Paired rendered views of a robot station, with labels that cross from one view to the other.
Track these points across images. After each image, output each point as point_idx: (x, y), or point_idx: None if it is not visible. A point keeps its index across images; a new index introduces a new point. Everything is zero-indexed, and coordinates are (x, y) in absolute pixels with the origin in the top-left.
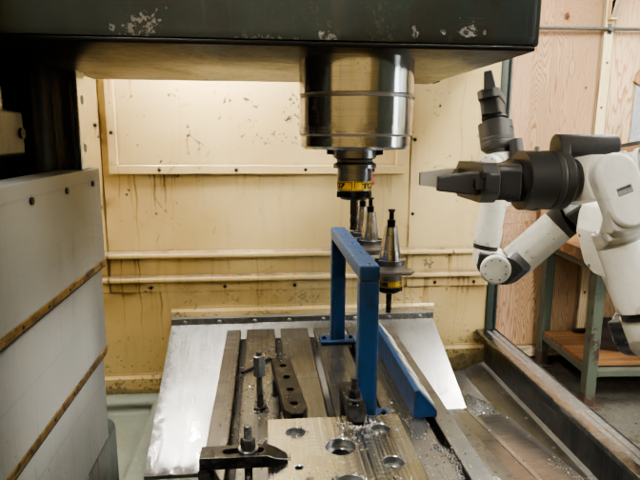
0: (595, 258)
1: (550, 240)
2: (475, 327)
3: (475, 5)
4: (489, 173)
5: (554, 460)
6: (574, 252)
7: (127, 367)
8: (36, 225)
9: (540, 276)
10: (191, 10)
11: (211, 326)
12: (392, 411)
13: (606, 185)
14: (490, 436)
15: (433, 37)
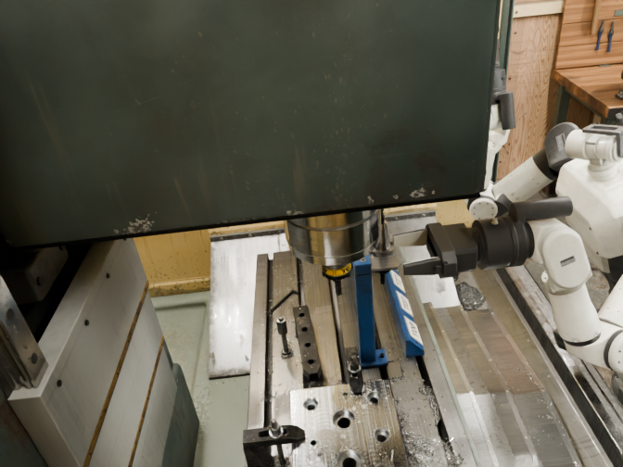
0: (569, 217)
1: (535, 184)
2: (474, 219)
3: (424, 172)
4: (446, 264)
5: (523, 364)
6: (586, 99)
7: (181, 273)
8: (94, 332)
9: (553, 112)
10: (177, 211)
11: (244, 239)
12: (389, 350)
13: (551, 258)
14: (474, 340)
15: (387, 201)
